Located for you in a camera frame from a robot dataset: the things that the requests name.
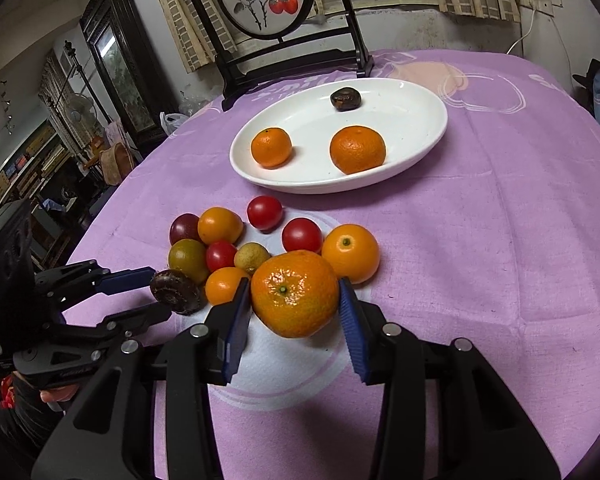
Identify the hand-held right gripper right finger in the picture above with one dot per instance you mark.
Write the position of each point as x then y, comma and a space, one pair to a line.
352, 330

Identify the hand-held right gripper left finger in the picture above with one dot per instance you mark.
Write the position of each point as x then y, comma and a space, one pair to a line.
237, 330

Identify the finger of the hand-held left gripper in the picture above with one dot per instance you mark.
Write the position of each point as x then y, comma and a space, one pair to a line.
125, 280
140, 317

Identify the dark brown water chestnut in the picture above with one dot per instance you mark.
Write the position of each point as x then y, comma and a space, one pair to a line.
175, 292
346, 100

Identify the orange cherry tomato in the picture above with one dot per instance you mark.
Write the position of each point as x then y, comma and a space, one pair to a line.
220, 225
224, 285

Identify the green-brown cherry tomato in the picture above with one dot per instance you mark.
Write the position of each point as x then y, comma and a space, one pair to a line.
187, 260

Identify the large glossy mandarin orange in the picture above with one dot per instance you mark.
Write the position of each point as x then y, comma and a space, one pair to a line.
295, 295

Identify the tan yellow longan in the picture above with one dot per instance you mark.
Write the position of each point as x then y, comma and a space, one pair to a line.
251, 258

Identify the red cherry tomato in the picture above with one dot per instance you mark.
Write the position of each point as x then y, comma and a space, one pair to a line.
221, 256
302, 235
264, 213

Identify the dark purple cherry tomato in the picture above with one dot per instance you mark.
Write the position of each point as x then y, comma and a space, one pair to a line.
182, 229

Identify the white oval plate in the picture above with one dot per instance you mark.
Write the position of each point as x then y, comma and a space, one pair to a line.
405, 125

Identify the person's left forearm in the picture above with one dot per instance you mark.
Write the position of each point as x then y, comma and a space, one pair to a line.
15, 425

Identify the person's left hand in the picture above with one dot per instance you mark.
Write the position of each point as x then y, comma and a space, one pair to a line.
56, 397

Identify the wicker basket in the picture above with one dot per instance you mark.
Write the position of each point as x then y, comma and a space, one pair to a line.
115, 160

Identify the shelf with boxes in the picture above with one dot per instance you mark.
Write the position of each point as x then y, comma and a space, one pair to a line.
25, 160

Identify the white plastic bag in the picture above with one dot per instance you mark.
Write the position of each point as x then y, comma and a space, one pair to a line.
172, 122

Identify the standing fan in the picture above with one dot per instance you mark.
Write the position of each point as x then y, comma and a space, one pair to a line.
80, 107

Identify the large matte mandarin orange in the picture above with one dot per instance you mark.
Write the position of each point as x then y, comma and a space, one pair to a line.
357, 151

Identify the small mandarin orange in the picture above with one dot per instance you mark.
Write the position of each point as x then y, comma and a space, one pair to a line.
271, 149

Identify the dark wooden cabinet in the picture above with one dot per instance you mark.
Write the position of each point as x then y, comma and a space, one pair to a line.
125, 35

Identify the black-framed round painting screen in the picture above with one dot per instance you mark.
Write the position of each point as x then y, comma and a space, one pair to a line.
260, 0

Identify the black clothing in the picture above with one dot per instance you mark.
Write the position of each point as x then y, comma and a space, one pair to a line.
587, 80

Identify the white wall socket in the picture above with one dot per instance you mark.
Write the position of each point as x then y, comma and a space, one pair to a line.
545, 4

